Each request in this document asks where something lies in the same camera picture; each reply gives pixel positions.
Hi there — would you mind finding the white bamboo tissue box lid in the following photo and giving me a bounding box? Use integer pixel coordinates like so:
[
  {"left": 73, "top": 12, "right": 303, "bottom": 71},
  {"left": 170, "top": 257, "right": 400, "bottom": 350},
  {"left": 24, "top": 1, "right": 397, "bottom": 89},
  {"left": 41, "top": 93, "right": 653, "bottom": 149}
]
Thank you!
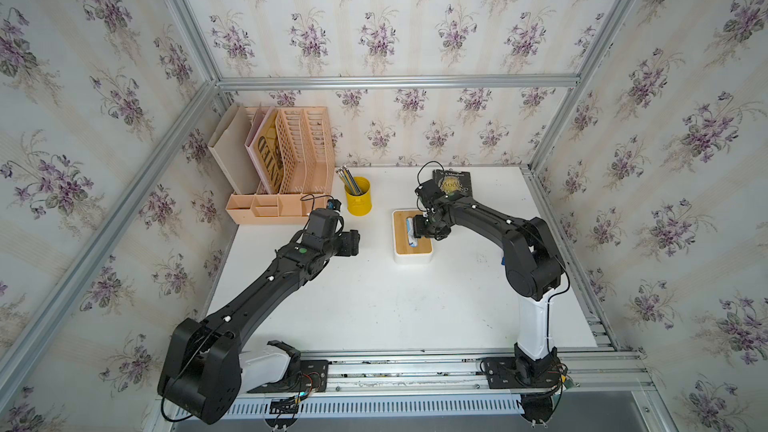
[{"left": 392, "top": 209, "right": 433, "bottom": 261}]

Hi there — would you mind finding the blue tissue paper pack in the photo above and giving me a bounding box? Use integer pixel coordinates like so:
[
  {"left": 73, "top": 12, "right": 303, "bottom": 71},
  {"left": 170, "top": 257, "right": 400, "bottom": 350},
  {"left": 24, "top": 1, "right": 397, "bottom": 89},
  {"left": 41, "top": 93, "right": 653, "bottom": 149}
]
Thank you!
[{"left": 406, "top": 217, "right": 418, "bottom": 248}]

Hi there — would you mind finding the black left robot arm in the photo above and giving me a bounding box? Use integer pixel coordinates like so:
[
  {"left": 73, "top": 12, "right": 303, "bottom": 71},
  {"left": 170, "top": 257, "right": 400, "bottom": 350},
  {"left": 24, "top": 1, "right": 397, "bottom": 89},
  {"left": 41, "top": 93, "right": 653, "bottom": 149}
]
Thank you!
[{"left": 157, "top": 208, "right": 360, "bottom": 424}]

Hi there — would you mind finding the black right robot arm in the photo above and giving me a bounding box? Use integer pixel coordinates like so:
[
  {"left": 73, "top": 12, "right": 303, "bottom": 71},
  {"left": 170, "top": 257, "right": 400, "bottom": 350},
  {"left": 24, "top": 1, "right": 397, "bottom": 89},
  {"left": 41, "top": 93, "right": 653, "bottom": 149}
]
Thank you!
[{"left": 413, "top": 180, "right": 565, "bottom": 366}]

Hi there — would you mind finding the white tissue box base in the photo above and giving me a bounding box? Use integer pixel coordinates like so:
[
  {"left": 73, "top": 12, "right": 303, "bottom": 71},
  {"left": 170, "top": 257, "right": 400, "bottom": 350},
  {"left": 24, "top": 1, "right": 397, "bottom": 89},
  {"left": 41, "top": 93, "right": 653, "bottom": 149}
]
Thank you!
[{"left": 394, "top": 250, "right": 433, "bottom": 266}]

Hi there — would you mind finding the yellow pen cup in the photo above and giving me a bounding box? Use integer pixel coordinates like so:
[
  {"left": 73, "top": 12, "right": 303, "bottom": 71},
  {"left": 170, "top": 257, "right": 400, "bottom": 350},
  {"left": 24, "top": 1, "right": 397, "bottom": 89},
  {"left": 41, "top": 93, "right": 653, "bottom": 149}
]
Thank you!
[{"left": 344, "top": 176, "right": 372, "bottom": 217}]

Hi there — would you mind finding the pink desk file organizer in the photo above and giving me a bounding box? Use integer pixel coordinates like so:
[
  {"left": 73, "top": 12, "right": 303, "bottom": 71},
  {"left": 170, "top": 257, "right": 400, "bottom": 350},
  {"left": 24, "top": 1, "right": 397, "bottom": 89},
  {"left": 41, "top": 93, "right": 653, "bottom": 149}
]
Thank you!
[{"left": 209, "top": 104, "right": 335, "bottom": 225}]

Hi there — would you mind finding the brown book in organizer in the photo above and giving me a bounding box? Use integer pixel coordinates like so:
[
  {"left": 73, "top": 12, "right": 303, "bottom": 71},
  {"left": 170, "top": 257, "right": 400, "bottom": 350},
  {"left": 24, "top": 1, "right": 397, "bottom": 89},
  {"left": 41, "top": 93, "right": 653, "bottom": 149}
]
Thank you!
[{"left": 245, "top": 107, "right": 284, "bottom": 194}]

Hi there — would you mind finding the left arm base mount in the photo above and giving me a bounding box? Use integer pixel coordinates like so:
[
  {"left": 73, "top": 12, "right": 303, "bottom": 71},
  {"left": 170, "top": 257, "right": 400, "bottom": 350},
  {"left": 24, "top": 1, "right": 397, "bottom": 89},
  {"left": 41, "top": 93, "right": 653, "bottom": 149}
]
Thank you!
[{"left": 248, "top": 359, "right": 330, "bottom": 394}]

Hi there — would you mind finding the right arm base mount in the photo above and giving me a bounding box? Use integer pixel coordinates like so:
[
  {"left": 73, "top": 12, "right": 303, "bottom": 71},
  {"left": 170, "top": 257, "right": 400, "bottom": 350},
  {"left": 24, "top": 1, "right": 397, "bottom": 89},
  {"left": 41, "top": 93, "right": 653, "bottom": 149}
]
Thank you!
[{"left": 480, "top": 356, "right": 567, "bottom": 390}]

